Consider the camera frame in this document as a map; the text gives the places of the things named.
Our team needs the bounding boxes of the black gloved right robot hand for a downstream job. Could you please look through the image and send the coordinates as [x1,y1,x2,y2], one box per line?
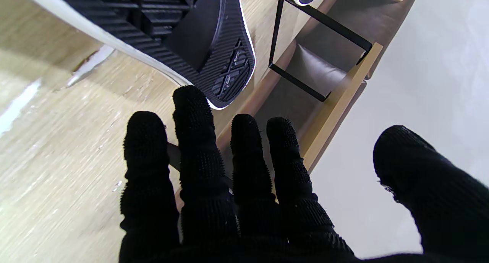
[118,85,489,263]

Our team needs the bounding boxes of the dark brown leather sofa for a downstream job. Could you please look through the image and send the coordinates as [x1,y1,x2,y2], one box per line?
[229,0,423,149]

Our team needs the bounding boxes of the white paper scrap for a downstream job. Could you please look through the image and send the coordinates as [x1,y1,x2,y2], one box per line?
[0,79,42,135]
[68,45,115,87]

